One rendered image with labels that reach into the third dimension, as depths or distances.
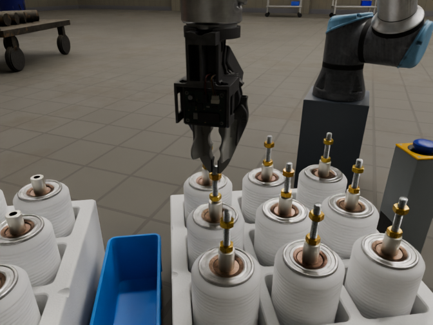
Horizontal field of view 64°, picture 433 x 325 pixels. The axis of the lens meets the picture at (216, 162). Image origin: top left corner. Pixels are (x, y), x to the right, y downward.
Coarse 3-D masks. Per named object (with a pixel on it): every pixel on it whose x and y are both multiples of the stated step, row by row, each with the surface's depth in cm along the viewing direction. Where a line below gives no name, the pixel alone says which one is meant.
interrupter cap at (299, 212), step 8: (272, 200) 62; (264, 208) 59; (272, 208) 59; (296, 208) 59; (304, 208) 59; (272, 216) 57; (280, 216) 57; (288, 216) 58; (296, 216) 57; (304, 216) 57
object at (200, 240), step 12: (192, 216) 58; (240, 216) 58; (192, 228) 56; (240, 228) 56; (192, 240) 56; (204, 240) 54; (216, 240) 54; (240, 240) 57; (192, 252) 58; (192, 264) 59
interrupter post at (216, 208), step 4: (220, 200) 57; (212, 204) 56; (216, 204) 56; (220, 204) 56; (212, 208) 56; (216, 208) 56; (220, 208) 56; (212, 212) 56; (216, 212) 56; (220, 212) 57; (212, 216) 57; (216, 216) 57; (220, 216) 57
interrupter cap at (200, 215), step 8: (200, 208) 59; (208, 208) 59; (224, 208) 59; (232, 208) 59; (200, 216) 57; (208, 216) 58; (232, 216) 57; (200, 224) 55; (208, 224) 55; (216, 224) 55
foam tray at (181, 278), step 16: (240, 192) 78; (176, 208) 72; (240, 208) 78; (176, 224) 67; (176, 240) 63; (176, 256) 59; (176, 272) 56; (272, 272) 56; (176, 288) 53; (176, 304) 50; (192, 304) 56; (272, 304) 50; (352, 304) 50; (416, 304) 52; (432, 304) 50; (176, 320) 48; (192, 320) 58; (272, 320) 48; (336, 320) 53; (352, 320) 48; (368, 320) 48; (384, 320) 48; (400, 320) 48; (416, 320) 48; (432, 320) 48
